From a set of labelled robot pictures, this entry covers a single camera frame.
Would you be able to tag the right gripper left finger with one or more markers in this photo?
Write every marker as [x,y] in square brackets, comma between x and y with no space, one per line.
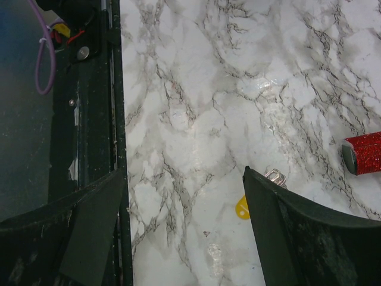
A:
[67,242]

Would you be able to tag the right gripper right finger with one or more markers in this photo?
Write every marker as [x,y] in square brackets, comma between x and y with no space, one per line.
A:
[301,242]

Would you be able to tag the yellow capped key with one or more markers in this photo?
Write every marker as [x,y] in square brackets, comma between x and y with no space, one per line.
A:
[241,208]

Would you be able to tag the red glitter microphone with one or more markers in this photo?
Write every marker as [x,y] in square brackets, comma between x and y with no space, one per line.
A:
[361,154]

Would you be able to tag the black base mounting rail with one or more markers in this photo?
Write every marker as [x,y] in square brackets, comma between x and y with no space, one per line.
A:
[93,80]

